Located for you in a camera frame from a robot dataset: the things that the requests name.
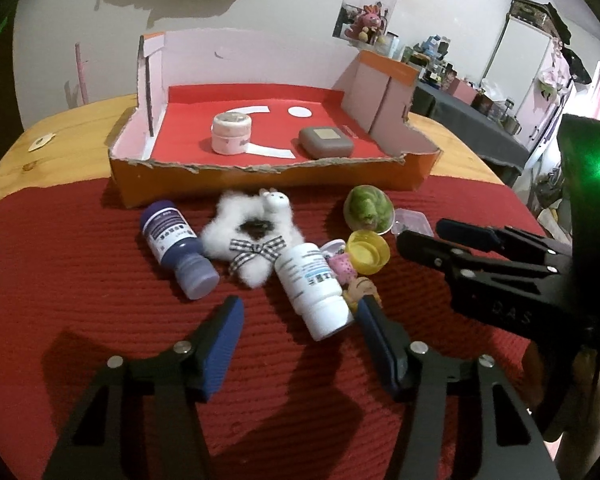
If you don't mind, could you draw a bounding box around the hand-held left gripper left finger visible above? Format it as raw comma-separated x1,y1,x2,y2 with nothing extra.
42,296,246,480

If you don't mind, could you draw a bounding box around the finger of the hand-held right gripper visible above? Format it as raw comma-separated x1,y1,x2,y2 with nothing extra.
436,218,575,267
396,230,557,293

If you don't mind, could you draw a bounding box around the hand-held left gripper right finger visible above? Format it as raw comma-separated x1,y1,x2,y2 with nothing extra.
355,296,561,480

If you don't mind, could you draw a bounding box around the clear plastic capsule half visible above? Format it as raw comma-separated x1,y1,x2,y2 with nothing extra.
392,208,434,237

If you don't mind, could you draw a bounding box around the small orange toy figure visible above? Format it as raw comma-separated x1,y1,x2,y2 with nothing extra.
342,276,384,312

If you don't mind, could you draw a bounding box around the yellow capsule half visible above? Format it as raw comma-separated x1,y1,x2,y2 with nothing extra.
346,230,391,275

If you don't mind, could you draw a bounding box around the white pill bottle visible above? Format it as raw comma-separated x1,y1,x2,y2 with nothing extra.
273,242,354,342

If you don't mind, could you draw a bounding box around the small pink toy figure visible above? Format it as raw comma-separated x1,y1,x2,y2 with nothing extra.
320,240,357,284

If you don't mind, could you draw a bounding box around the purple bottle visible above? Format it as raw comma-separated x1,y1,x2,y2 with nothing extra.
140,200,220,301

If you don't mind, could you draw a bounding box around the white fluffy scrunchie with bow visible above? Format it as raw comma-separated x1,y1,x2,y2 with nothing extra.
200,187,306,290

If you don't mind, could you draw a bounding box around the orange and pink cardboard box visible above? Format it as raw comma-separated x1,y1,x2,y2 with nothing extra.
105,29,443,209

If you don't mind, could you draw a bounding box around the green ball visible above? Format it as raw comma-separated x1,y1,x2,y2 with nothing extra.
343,185,396,235

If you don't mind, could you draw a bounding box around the dark cluttered table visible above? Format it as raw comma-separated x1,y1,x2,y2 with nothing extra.
409,81,532,173

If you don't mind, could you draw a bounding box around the red woven mat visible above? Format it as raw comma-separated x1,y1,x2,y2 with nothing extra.
0,172,576,480

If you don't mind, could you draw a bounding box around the grey rounded case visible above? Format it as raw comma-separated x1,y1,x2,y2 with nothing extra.
298,126,356,160

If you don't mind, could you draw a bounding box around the white wardrobe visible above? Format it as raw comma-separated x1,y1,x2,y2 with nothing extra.
480,0,573,161

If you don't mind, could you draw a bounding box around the white cream jar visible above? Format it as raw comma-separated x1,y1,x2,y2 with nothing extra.
211,111,254,156

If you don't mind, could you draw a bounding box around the pink plush rabbit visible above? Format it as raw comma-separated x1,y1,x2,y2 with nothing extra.
344,4,386,44

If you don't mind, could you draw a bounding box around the pink stick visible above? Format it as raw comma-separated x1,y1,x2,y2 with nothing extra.
74,43,90,106

